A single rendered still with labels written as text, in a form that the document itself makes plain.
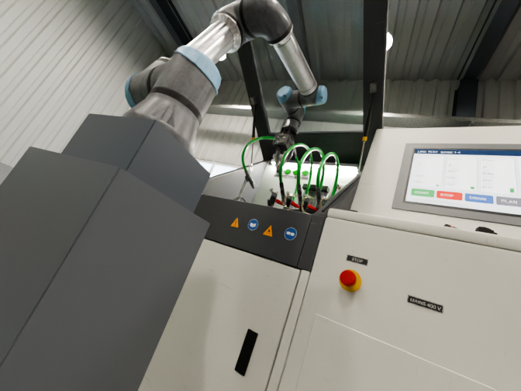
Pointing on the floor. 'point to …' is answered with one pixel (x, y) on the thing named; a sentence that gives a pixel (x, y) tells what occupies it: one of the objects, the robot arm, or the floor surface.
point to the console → (409, 292)
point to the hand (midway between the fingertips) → (278, 167)
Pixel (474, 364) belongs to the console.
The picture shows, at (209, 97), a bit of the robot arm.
